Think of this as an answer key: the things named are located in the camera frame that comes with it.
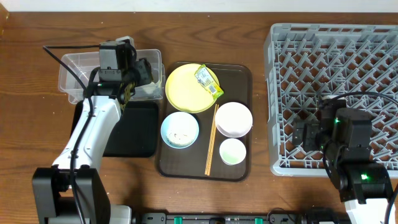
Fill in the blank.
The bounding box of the green snack wrapper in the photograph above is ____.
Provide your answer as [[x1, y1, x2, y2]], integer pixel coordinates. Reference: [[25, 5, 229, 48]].
[[194, 64, 224, 100]]

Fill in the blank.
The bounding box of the black plastic bin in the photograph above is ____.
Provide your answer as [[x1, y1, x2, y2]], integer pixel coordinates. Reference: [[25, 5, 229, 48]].
[[70, 100, 160, 158]]

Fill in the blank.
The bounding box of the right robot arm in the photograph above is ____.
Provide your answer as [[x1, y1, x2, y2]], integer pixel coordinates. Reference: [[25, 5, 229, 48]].
[[292, 99, 395, 223]]

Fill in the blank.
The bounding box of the grey plastic dishwasher rack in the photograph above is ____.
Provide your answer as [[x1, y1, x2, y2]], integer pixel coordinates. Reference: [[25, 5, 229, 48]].
[[264, 23, 397, 178]]

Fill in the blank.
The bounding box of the wooden chopstick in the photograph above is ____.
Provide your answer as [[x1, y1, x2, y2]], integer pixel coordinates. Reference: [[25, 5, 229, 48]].
[[204, 103, 218, 176], [206, 104, 220, 177]]

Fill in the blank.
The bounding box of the yellow round plate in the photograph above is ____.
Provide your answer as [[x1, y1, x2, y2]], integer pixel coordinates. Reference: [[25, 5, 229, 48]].
[[165, 63, 221, 113]]

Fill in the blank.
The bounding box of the light blue bowl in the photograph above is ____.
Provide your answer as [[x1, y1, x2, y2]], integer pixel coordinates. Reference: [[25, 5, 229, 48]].
[[160, 111, 200, 149]]

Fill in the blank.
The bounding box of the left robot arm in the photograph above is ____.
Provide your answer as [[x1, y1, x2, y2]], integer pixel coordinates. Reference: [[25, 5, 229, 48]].
[[32, 39, 153, 223]]

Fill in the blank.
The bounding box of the clear plastic bin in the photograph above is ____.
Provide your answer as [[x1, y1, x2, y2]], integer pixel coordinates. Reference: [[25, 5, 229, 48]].
[[58, 49, 165, 105]]

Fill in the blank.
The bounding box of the small white green cup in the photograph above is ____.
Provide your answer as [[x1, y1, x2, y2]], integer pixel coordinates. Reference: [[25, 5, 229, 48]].
[[219, 138, 246, 166]]

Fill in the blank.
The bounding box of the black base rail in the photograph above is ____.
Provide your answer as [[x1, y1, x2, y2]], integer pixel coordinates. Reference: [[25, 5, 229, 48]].
[[133, 212, 350, 224]]

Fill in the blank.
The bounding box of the dark brown serving tray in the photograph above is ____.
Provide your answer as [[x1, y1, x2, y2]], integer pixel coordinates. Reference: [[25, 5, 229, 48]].
[[156, 63, 252, 182]]

